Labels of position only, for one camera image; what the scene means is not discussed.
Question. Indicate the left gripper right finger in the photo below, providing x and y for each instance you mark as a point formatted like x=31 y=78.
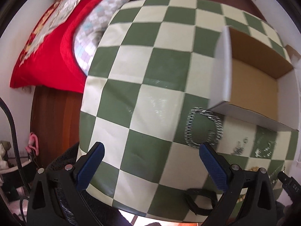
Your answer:
x=258 y=207

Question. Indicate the open white cardboard box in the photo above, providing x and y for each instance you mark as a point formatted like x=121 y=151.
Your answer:
x=252 y=82

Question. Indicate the red blanket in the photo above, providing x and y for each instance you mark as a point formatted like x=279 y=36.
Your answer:
x=48 y=58

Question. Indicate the black watch band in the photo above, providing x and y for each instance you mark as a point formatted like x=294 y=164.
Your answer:
x=200 y=201

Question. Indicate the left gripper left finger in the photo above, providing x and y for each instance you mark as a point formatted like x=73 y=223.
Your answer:
x=56 y=198

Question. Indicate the pastel checkered mattress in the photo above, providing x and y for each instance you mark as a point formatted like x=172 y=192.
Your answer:
x=89 y=33

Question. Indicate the pink object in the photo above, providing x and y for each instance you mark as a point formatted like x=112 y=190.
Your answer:
x=33 y=144

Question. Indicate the green white checkered tablecloth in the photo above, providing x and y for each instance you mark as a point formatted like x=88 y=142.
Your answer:
x=146 y=100

